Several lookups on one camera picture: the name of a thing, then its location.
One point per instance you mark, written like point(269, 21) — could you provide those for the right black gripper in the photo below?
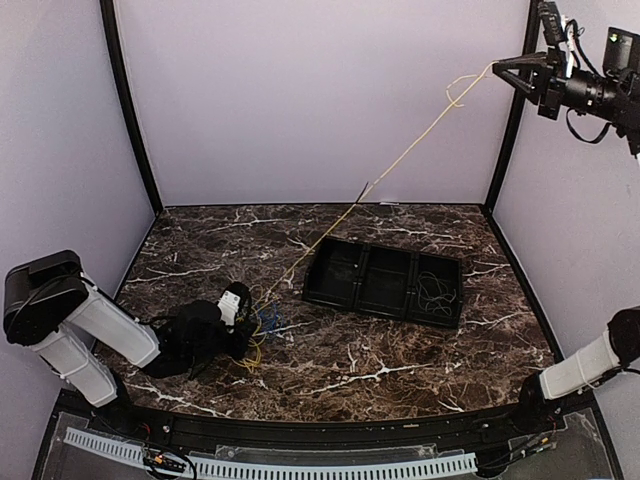
point(551, 97)

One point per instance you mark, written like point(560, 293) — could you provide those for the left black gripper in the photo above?
point(241, 336)

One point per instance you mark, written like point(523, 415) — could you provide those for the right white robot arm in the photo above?
point(544, 392)

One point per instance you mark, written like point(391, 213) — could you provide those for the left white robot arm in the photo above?
point(50, 300)

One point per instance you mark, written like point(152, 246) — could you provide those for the black bin near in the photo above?
point(331, 280)

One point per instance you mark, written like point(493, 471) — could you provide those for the black bin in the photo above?
point(385, 288)
point(331, 280)
point(437, 292)

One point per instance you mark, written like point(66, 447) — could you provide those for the black bin middle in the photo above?
point(385, 288)

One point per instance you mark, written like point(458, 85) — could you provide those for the black bin far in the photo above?
point(437, 292)

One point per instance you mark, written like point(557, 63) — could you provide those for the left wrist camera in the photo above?
point(235, 302)

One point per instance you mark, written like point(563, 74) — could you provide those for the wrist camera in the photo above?
point(235, 302)
point(567, 50)

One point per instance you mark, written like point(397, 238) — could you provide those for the black front rail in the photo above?
point(483, 429)

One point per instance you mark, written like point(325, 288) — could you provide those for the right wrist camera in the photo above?
point(567, 50)

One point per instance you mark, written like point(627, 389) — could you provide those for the white slotted cable duct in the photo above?
point(254, 463)

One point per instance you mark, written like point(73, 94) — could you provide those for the right black corner post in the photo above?
point(514, 118)

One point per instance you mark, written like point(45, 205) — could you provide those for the black corner post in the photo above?
point(118, 68)
point(514, 118)

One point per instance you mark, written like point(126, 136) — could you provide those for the left black corner post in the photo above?
point(118, 68)

